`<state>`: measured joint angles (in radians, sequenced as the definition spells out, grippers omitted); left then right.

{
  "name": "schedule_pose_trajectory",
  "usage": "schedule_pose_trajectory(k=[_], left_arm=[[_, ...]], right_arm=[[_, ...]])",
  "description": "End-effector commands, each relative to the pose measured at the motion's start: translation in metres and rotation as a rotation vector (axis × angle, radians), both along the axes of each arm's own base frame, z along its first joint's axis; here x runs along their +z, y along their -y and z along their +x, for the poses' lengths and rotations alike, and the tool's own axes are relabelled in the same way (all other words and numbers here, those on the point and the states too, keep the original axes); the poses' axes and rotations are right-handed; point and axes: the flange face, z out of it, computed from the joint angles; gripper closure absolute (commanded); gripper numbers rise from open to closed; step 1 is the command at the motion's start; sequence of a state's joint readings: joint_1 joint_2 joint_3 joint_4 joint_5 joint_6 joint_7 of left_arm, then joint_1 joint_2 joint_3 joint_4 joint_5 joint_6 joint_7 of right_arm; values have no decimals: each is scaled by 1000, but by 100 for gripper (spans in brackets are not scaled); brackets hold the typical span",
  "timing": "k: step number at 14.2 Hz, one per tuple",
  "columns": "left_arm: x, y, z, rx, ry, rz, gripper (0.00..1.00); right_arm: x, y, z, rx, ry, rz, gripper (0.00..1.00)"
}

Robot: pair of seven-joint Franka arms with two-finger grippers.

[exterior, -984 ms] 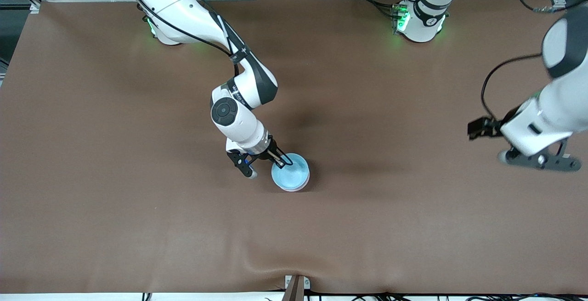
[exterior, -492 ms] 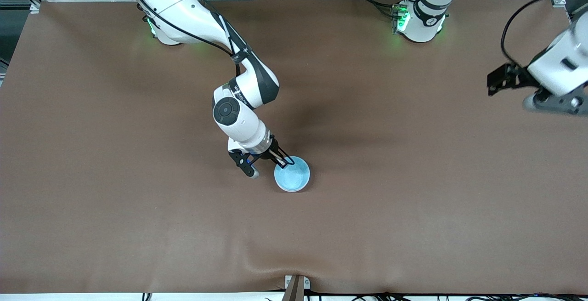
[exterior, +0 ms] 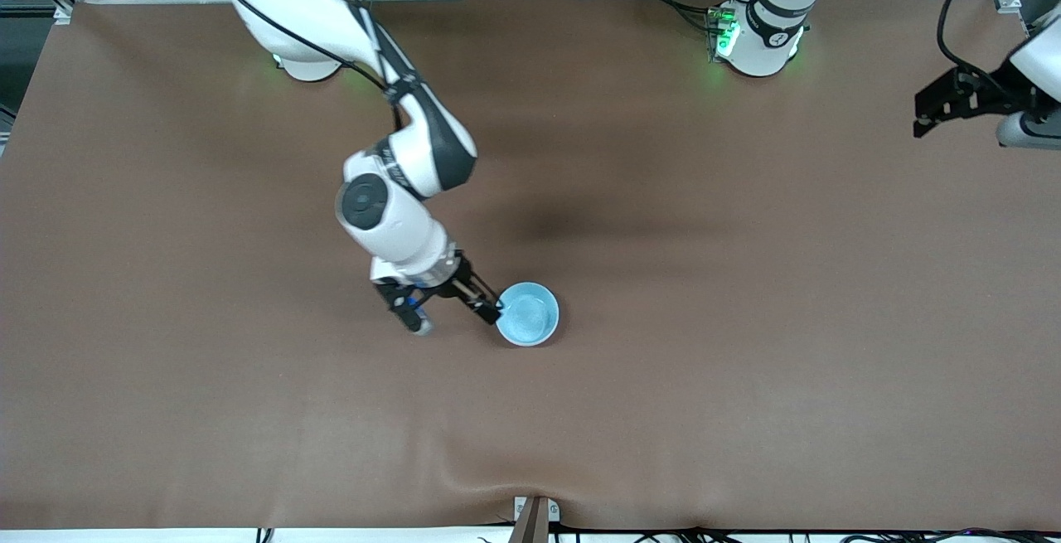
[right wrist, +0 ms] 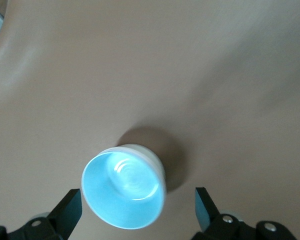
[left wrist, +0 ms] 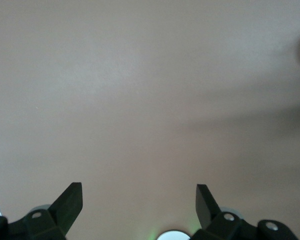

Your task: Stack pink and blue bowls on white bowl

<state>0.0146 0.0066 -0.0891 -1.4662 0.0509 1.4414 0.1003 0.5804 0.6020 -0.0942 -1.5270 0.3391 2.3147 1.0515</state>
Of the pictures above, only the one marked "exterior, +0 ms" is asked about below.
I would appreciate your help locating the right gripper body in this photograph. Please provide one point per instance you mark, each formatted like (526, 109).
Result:
(455, 281)

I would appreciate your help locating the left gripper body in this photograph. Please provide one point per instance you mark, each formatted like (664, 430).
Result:
(983, 96)

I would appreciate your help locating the blue bowl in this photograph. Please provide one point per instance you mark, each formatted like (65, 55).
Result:
(529, 315)

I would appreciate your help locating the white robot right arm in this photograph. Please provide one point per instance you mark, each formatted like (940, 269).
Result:
(390, 228)

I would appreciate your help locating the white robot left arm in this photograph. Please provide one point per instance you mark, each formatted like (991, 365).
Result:
(763, 50)

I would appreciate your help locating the brown table mat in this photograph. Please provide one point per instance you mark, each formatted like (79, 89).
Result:
(530, 443)

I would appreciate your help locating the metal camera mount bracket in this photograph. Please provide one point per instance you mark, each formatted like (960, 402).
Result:
(535, 520)

